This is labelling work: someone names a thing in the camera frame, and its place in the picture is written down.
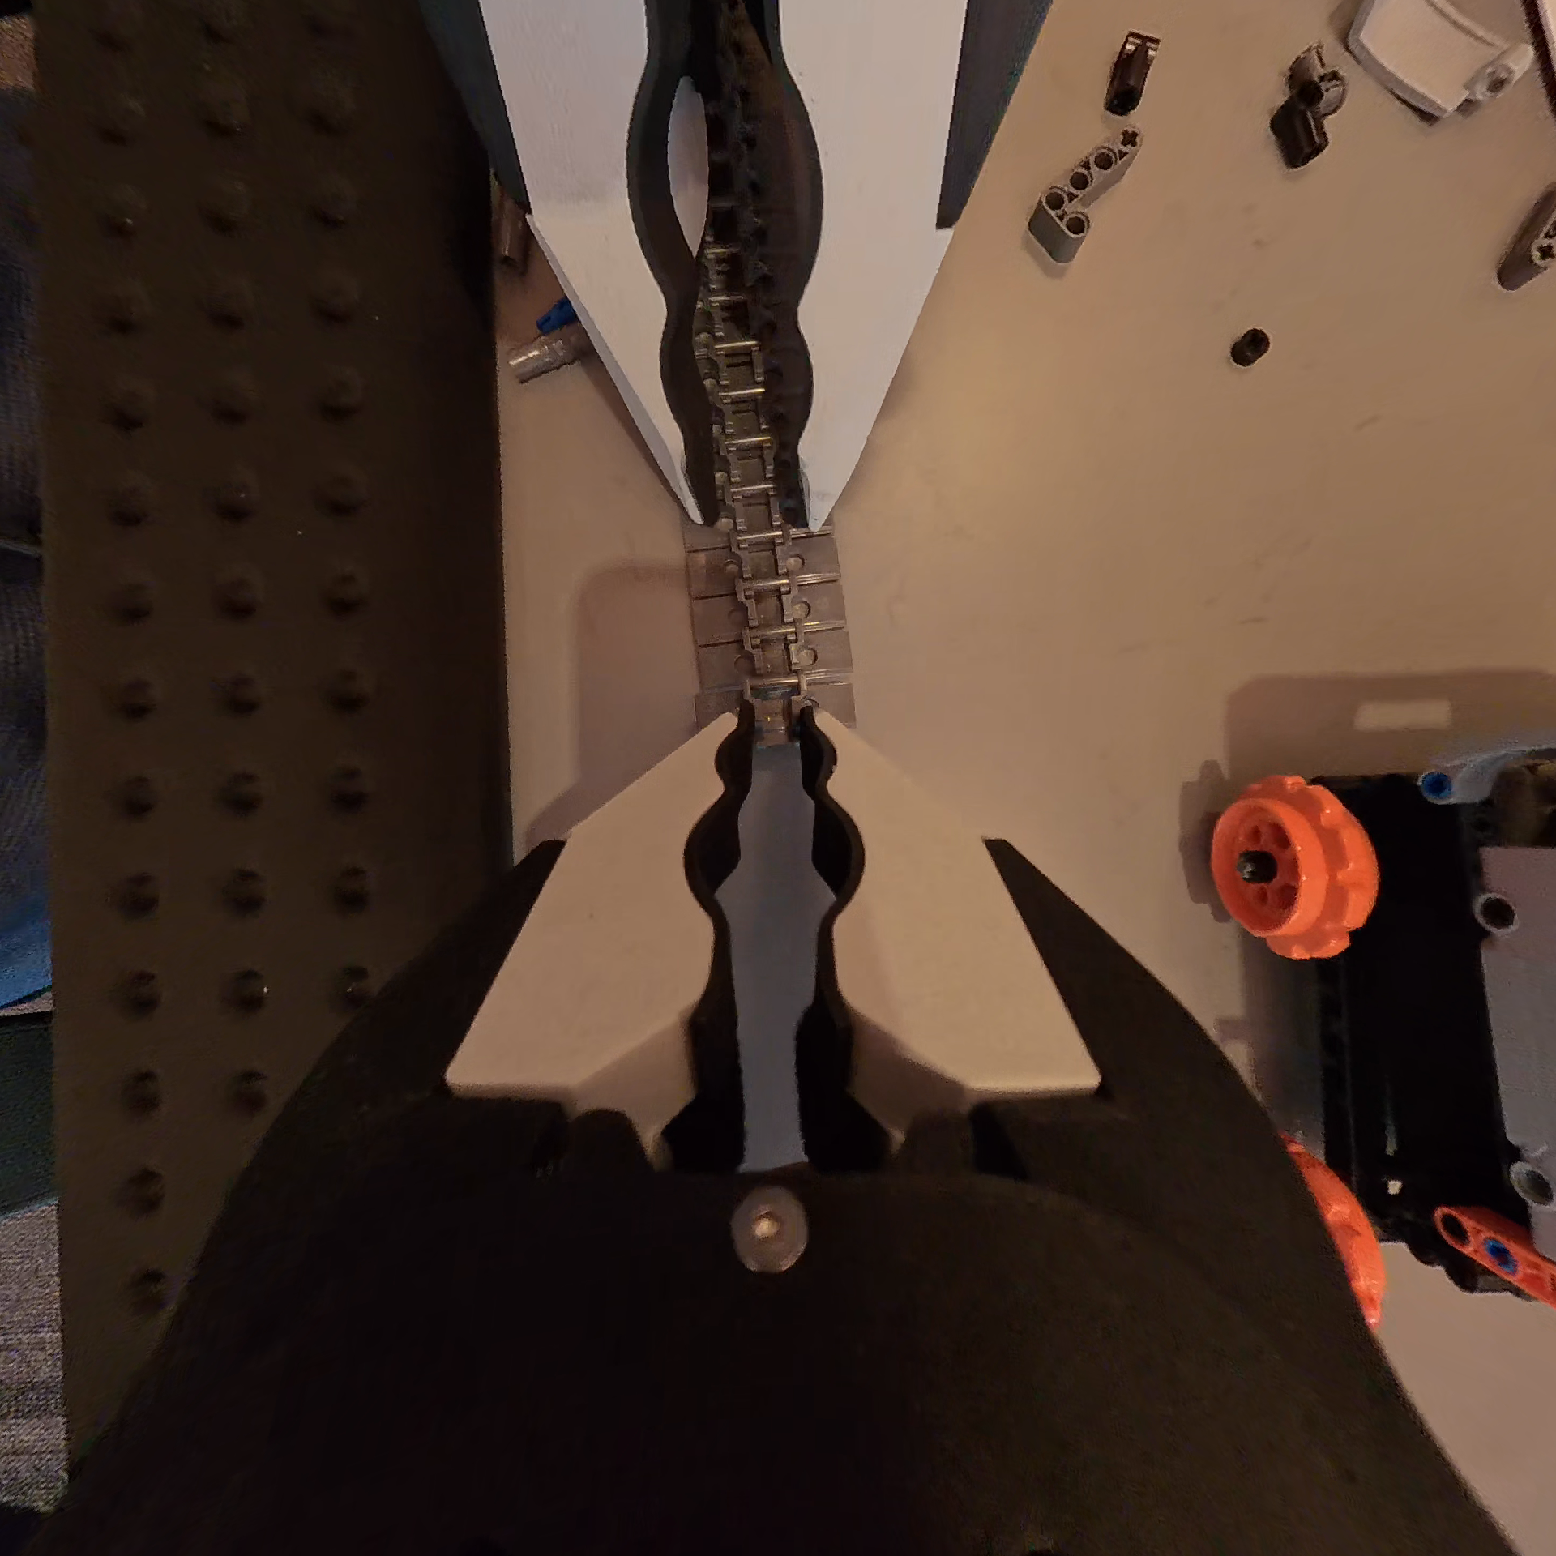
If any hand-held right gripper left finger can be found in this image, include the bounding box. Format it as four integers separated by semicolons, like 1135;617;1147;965
443;707;746;1172

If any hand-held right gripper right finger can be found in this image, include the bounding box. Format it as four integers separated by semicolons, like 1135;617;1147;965
796;707;1104;1172

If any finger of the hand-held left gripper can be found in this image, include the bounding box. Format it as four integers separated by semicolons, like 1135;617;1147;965
480;0;709;528
759;0;969;531

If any grey toy track chain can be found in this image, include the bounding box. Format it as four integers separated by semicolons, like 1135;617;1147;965
656;0;865;746

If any black pin joiner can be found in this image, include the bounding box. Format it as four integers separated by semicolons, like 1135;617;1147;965
1102;31;1163;118

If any dark grey long bent liftarm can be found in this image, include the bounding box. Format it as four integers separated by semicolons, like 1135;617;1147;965
1028;128;1145;265

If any black axle pin connector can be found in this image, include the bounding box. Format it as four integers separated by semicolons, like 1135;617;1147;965
1269;44;1348;166

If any light grey curved panel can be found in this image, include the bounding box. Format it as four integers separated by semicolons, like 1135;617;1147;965
1345;0;1537;120

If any toy vehicle with orange wheels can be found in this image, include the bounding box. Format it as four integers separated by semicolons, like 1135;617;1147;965
1208;746;1556;1333

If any dark studded panel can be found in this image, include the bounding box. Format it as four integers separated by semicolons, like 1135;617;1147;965
33;0;515;1459

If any dark grey short bent liftarm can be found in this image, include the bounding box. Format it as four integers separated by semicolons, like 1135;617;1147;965
1497;181;1556;292

